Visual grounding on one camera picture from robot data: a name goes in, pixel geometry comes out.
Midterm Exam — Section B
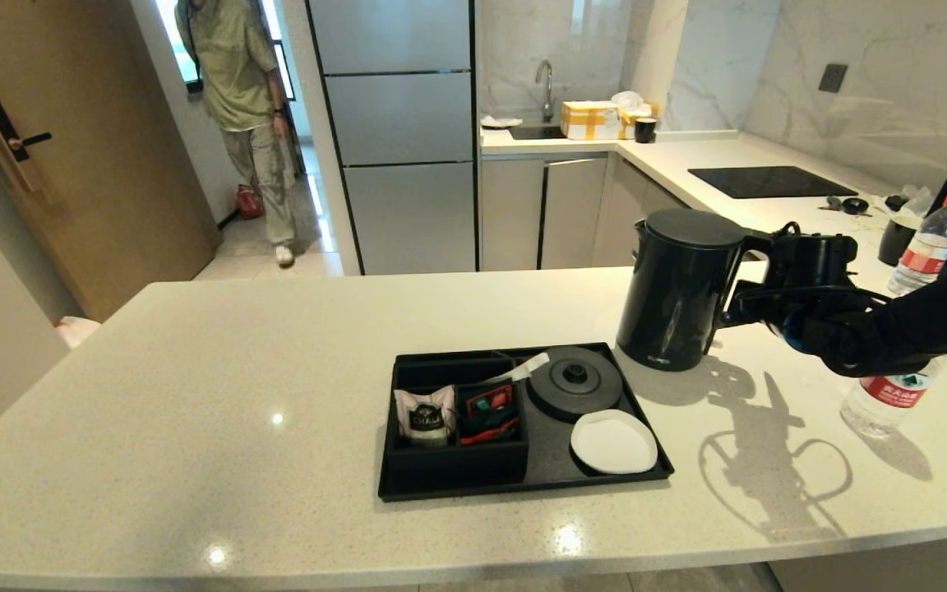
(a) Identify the black electric kettle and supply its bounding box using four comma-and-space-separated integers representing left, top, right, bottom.
616, 208, 773, 372

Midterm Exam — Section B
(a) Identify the clear water bottle red cap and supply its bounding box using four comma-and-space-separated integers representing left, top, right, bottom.
841, 354, 947, 438
887, 193, 947, 297

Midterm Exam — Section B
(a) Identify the white tea bag packet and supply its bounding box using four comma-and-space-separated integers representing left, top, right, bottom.
393, 385, 457, 447

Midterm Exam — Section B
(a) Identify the black mug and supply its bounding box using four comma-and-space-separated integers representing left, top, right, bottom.
878, 215, 920, 266

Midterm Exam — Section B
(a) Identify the black round kettle base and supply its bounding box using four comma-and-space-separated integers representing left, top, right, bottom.
527, 346, 624, 423

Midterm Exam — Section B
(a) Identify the dark green and red box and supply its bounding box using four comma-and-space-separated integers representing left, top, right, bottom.
458, 381, 517, 428

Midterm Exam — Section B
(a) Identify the black induction cooktop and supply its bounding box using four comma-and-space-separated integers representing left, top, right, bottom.
687, 167, 858, 201

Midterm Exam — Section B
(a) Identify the grey corner cabinet front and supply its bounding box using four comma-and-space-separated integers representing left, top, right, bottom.
593, 159, 688, 268

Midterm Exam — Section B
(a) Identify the clear plastic wrap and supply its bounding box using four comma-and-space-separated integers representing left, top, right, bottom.
870, 187, 932, 223

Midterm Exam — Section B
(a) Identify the white round coaster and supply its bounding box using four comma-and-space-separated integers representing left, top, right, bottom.
570, 409, 658, 475

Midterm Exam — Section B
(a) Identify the grey cabinet door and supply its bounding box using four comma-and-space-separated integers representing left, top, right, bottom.
541, 158, 610, 271
480, 160, 544, 272

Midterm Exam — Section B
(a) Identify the white paper stick packet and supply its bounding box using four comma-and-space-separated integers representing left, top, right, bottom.
482, 353, 551, 386

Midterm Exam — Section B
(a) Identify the yellow white cardboard box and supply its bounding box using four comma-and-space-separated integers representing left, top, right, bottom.
560, 102, 622, 142

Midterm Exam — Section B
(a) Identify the black serving tray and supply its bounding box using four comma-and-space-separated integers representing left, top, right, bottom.
377, 343, 675, 502

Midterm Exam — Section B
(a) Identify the chrome sink faucet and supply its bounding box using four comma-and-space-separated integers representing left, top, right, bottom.
534, 62, 555, 125

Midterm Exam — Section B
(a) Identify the red orange packet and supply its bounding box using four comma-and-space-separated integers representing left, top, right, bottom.
459, 418, 520, 447

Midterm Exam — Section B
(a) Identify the black divided organizer box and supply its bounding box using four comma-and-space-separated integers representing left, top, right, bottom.
386, 352, 530, 486

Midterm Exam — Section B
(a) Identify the silver refrigerator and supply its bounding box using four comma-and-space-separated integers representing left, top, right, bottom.
305, 0, 478, 276

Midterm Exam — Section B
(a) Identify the person in green shirt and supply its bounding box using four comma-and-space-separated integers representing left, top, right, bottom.
175, 0, 303, 268

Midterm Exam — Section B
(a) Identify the dark framed window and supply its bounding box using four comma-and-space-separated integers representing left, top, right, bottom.
153, 0, 221, 97

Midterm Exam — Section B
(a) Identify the white trash bag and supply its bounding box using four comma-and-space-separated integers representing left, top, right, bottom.
54, 318, 102, 353

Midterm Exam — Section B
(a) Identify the brown wooden door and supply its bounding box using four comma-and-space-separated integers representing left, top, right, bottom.
0, 0, 224, 323

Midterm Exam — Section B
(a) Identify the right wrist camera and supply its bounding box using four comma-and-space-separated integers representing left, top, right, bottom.
769, 220, 861, 289

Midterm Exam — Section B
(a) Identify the black door lock handle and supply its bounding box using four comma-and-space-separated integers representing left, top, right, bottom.
0, 95, 53, 195

